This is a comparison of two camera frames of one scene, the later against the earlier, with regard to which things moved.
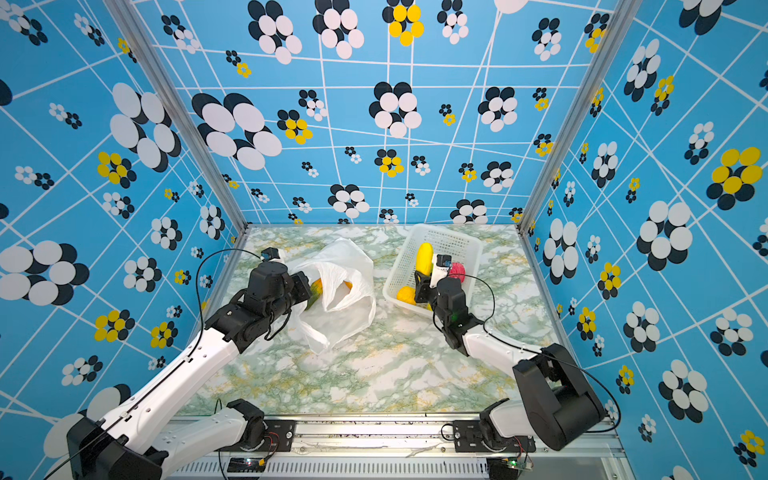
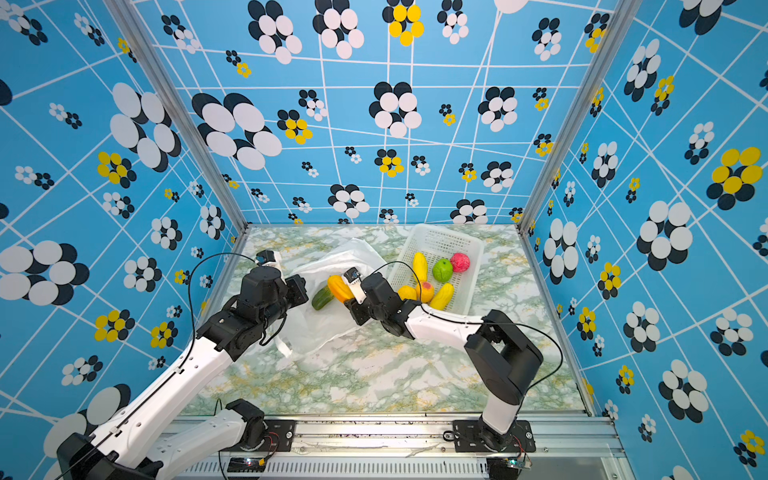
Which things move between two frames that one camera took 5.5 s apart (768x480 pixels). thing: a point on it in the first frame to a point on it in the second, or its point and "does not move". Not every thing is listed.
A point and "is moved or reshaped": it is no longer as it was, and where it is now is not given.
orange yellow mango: x=318 y=285 to x=339 y=288
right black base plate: x=469 y=438 does not move
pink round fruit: x=458 y=269 is moved or reshaped
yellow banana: x=425 y=258 is moved or reshaped
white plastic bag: x=348 y=298 is moved or reshaped
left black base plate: x=278 y=437 does not move
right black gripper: x=423 y=289 to x=356 y=310
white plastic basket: x=460 y=250 does not move
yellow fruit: x=407 y=295 does not move
